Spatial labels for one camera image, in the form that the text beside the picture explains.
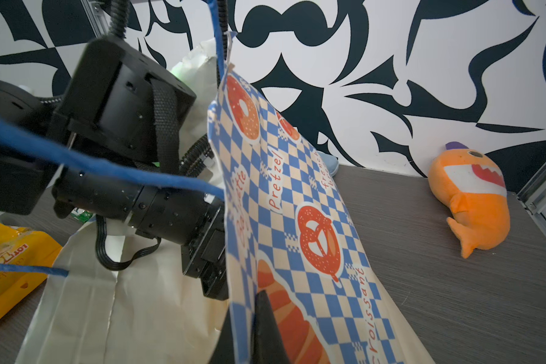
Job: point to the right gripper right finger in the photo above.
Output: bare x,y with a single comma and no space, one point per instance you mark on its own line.
267,343

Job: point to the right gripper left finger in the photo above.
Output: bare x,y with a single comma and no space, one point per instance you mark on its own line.
224,350

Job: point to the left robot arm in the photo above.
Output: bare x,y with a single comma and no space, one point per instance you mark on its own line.
110,145

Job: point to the blue checkered paper bag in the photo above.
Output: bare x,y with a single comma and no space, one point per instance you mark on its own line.
287,232

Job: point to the blue glasses case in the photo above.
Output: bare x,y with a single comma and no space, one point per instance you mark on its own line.
331,163

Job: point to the orange plush toy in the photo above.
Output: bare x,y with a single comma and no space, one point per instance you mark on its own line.
472,186

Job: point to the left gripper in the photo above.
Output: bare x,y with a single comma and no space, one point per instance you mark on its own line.
183,217

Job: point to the orange yellow snack bag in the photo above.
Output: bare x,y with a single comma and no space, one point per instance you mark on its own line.
22,248

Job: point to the green yellow snack packet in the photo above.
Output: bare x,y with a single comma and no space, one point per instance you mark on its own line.
82,215

